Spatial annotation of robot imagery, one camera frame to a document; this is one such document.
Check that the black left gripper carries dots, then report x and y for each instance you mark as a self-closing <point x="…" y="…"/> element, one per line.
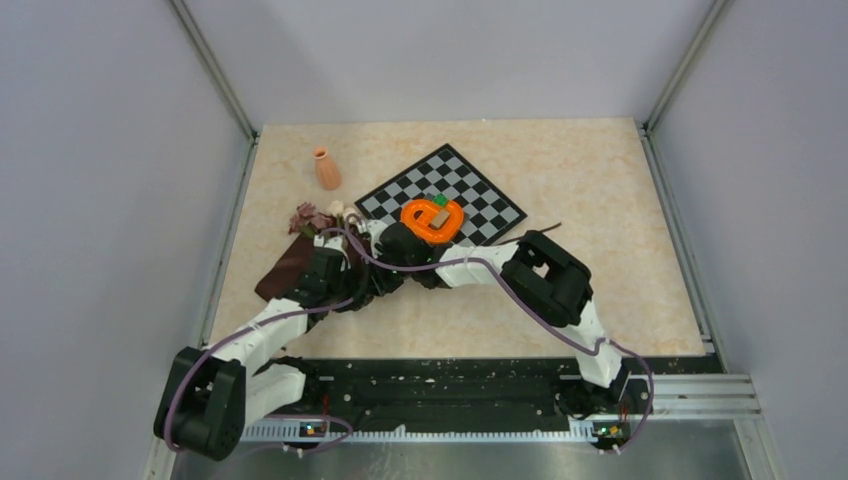
<point x="354" y="284"/>

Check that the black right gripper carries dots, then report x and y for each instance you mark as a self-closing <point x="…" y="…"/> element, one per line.
<point x="383" y="286"/>

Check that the maroon wrapping paper sheet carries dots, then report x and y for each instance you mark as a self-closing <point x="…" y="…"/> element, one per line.
<point x="279" y="282"/>

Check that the brown ribbon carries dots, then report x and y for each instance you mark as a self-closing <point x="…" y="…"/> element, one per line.
<point x="539" y="230"/>

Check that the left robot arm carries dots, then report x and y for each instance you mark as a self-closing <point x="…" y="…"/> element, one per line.
<point x="212" y="395"/>

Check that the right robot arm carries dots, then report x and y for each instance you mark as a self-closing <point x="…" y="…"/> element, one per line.
<point x="546" y="281"/>

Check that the peach ribbed vase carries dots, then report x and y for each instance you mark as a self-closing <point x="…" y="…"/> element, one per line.
<point x="326" y="169"/>

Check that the tan wooden block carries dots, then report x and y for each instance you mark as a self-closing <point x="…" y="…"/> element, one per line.
<point x="439" y="220"/>

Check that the black white chessboard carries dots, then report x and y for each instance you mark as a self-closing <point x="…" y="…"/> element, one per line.
<point x="445" y="171"/>

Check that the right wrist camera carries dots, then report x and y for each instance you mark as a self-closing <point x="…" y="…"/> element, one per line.
<point x="370" y="232"/>

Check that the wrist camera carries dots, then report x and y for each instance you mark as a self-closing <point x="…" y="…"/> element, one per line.
<point x="370" y="232"/>
<point x="337" y="242"/>

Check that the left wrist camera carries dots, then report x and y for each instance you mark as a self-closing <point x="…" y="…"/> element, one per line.
<point x="337" y="242"/>

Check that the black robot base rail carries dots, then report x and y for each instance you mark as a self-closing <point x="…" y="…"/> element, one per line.
<point x="459" y="395"/>

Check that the aluminium frame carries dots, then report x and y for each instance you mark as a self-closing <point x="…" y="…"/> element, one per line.
<point x="757" y="447"/>

